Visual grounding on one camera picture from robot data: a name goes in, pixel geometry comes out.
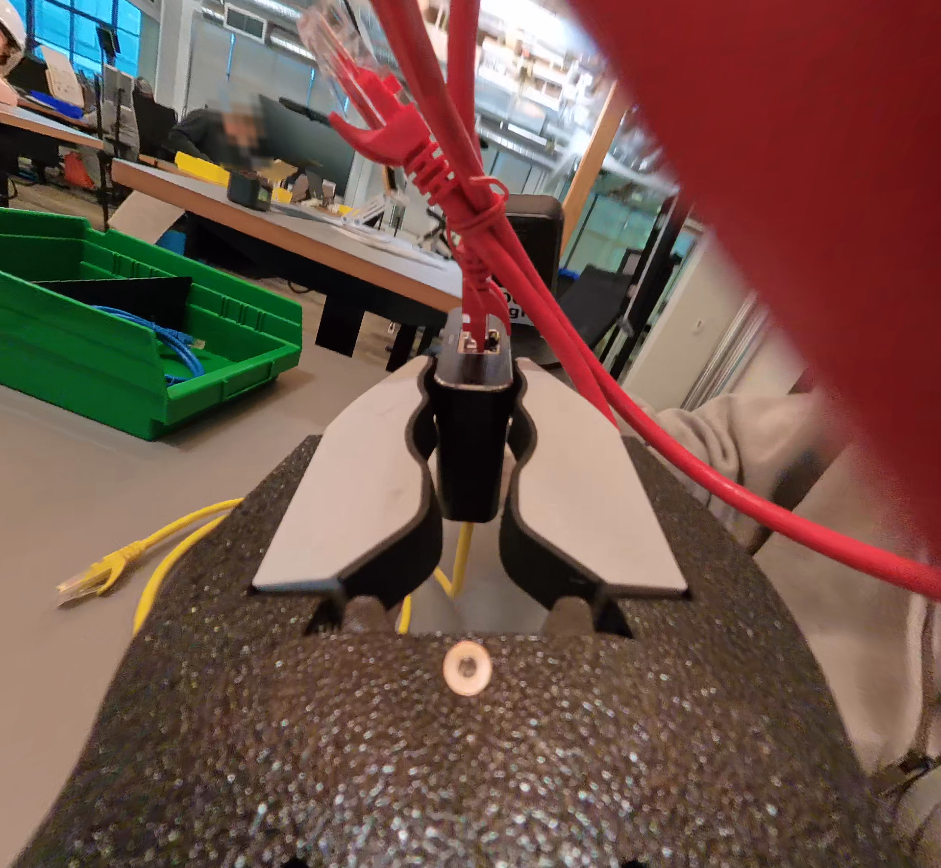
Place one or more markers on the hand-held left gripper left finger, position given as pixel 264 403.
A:
pixel 360 493

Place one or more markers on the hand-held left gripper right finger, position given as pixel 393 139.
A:
pixel 595 500

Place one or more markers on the black ethernet splitter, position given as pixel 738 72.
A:
pixel 470 442

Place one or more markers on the green plastic bin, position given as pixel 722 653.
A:
pixel 88 368

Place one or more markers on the white printed sign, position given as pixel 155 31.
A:
pixel 518 309

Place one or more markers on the long work table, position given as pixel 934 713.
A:
pixel 331 251

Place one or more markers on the person's grey hoodie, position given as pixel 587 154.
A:
pixel 845 662

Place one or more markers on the black bin divider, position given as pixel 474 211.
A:
pixel 117 298

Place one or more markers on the small black box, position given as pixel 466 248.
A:
pixel 248 192

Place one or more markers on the computer monitor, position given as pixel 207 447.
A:
pixel 309 140

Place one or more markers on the yellow plastic bin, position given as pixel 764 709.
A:
pixel 198 168

